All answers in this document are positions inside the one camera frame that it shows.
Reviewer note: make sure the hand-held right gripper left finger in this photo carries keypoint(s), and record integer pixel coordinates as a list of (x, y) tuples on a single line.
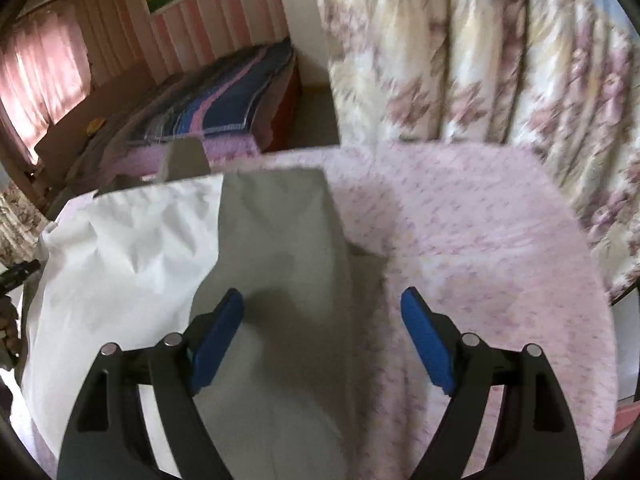
[(220, 340)]

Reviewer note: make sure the person's left hand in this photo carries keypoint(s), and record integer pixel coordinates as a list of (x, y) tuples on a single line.
[(7, 330)]

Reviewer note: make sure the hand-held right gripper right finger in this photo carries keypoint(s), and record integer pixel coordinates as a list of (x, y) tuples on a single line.
[(429, 345)]

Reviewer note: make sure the pink curtain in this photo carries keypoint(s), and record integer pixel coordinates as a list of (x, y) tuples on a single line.
[(40, 80)]

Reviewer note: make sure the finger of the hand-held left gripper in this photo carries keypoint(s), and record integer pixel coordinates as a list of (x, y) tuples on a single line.
[(20, 272)]

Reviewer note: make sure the small yellow object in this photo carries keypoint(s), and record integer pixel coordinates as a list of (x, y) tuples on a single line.
[(95, 126)]

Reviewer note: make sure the bed with brown sheet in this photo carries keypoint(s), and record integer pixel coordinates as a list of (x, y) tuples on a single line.
[(100, 135)]

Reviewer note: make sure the white and grey garment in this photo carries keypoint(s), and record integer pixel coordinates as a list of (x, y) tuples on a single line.
[(280, 240)]

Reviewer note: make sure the blue curtain with floral hem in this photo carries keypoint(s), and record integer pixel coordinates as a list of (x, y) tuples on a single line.
[(450, 60), (17, 225)]

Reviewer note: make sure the pink floral bedsheet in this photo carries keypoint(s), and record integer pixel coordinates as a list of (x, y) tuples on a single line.
[(475, 240)]

